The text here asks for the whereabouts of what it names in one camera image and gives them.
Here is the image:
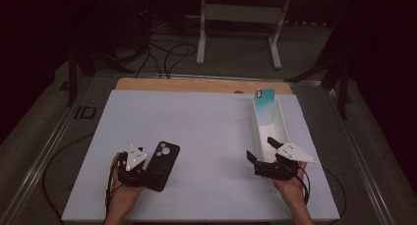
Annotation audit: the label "left hand-held gripper cable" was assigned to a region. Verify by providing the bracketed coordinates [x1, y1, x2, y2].
[41, 133, 128, 225]

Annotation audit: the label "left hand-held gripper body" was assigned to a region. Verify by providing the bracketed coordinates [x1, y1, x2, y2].
[116, 143, 158, 189]

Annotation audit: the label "person's left hand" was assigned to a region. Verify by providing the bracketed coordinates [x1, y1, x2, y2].
[108, 151, 146, 204]

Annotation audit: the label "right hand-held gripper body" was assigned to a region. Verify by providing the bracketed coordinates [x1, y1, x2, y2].
[254, 141, 318, 182]

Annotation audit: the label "hand-held gripper cable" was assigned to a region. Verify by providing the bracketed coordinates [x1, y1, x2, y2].
[294, 165, 347, 225]
[41, 133, 128, 225]

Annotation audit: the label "right hand-held gripper cable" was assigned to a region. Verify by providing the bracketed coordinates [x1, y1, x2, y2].
[294, 165, 347, 225]

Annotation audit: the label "black phone case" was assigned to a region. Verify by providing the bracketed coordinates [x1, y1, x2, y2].
[143, 141, 181, 193]

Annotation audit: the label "metal floor rail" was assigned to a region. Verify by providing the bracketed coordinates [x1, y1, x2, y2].
[0, 77, 96, 225]
[328, 86, 396, 225]
[93, 71, 324, 87]

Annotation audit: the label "black floor cables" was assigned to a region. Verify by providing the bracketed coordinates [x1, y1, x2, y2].
[133, 20, 199, 80]

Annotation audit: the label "gradient pink teal phone case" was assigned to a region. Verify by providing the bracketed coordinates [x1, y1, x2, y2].
[254, 87, 276, 127]

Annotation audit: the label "person's right hand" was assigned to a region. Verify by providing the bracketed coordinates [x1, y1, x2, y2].
[272, 160, 310, 203]

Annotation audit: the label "black floor bracket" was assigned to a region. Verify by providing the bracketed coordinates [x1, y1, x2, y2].
[74, 105, 97, 120]

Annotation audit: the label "black stand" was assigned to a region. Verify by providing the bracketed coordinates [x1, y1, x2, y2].
[284, 51, 355, 121]
[66, 44, 136, 108]

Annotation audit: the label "white oblong tray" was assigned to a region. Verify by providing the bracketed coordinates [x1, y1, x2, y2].
[250, 96, 292, 164]

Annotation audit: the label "white metal stand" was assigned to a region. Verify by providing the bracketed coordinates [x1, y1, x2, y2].
[186, 0, 293, 71]

